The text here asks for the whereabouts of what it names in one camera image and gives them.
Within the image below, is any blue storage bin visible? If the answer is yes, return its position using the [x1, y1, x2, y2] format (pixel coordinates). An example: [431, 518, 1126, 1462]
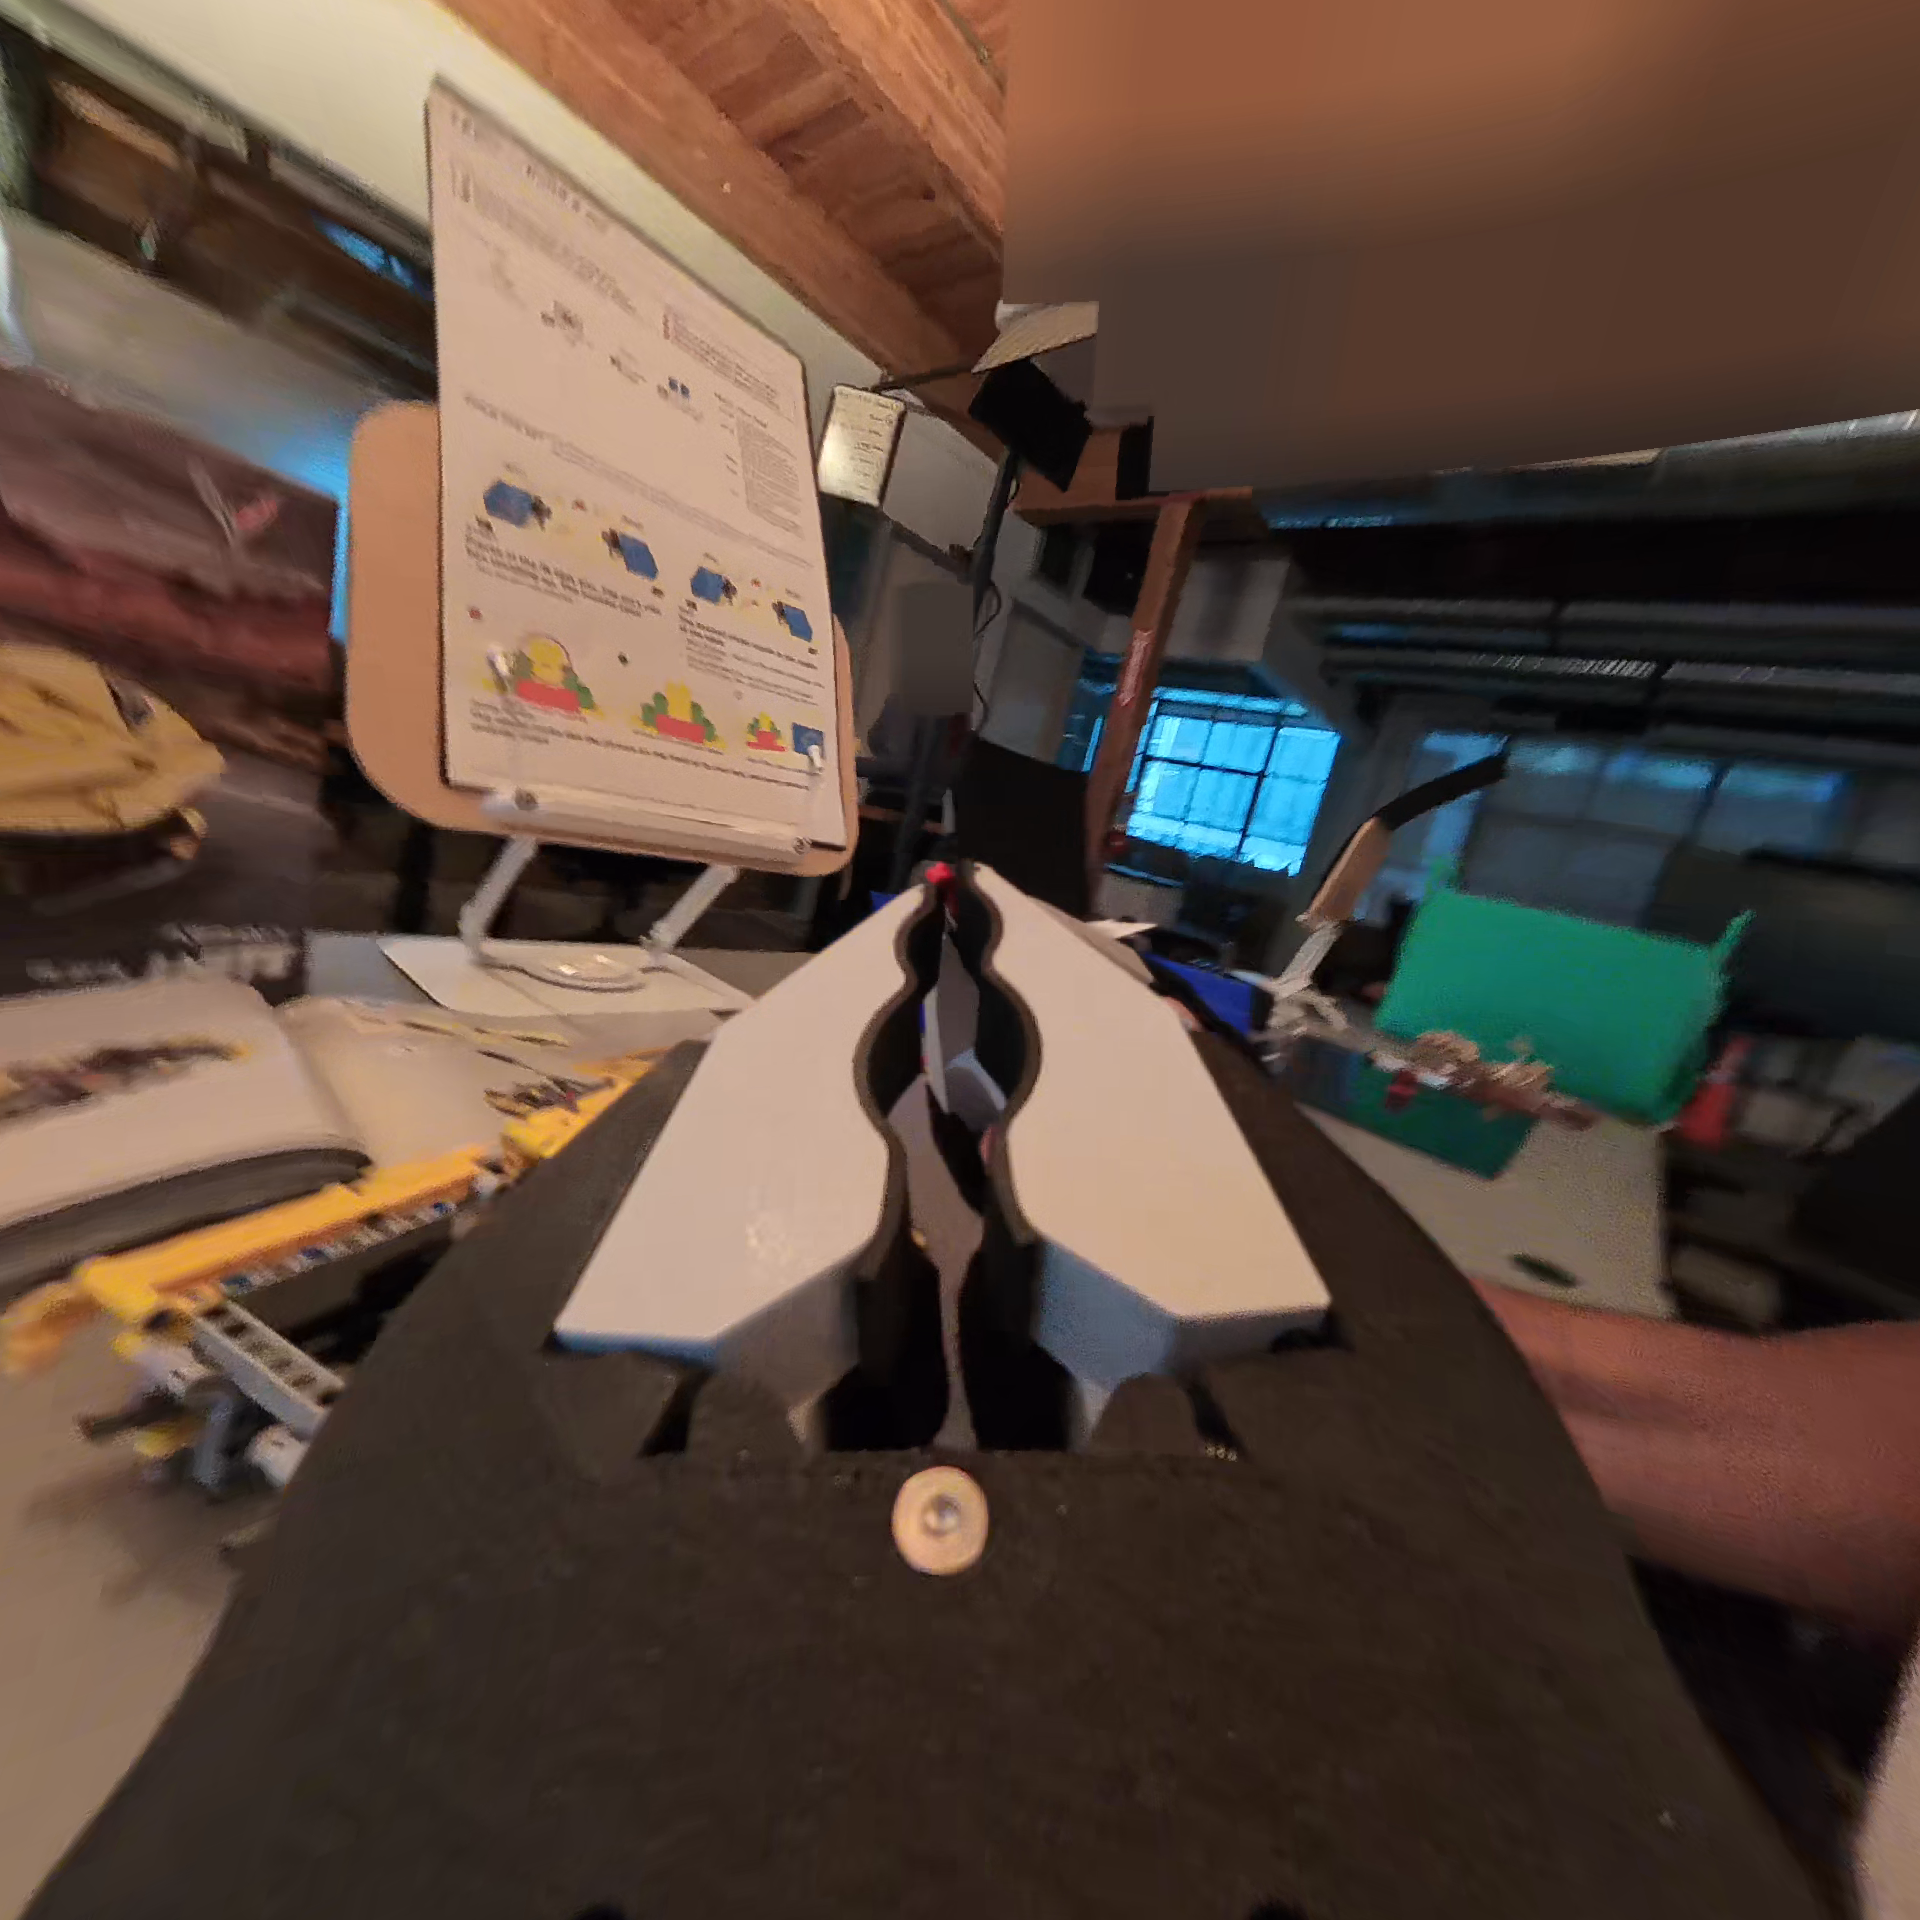
[1157, 960, 1262, 1040]

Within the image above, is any yellow toy brick car model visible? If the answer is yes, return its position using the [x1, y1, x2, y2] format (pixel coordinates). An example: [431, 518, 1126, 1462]
[0, 1051, 664, 1502]

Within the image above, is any small whiteboard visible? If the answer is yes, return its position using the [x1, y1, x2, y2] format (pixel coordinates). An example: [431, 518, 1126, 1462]
[816, 386, 909, 507]

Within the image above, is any toy car set box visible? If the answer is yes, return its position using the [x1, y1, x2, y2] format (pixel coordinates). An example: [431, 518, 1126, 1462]
[0, 373, 349, 964]

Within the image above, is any person's right forearm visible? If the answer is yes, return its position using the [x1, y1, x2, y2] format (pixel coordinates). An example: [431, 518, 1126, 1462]
[1477, 1284, 1920, 1641]

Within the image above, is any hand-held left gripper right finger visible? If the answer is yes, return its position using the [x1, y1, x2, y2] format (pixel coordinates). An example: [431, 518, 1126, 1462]
[961, 869, 1336, 1387]

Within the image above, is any grey hanging heater unit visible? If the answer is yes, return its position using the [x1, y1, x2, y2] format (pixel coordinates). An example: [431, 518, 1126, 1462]
[966, 301, 1104, 488]

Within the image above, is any printed instruction sheet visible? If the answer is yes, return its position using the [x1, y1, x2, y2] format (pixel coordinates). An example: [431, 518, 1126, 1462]
[427, 81, 846, 850]

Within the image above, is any large paned window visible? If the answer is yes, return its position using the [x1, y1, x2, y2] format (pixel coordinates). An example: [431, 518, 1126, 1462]
[1126, 704, 1345, 879]

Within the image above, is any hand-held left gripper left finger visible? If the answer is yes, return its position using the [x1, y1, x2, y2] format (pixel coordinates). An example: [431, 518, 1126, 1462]
[552, 885, 940, 1373]

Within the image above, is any open instruction booklet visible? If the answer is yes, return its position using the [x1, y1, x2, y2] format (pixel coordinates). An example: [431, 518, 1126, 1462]
[0, 975, 664, 1293]

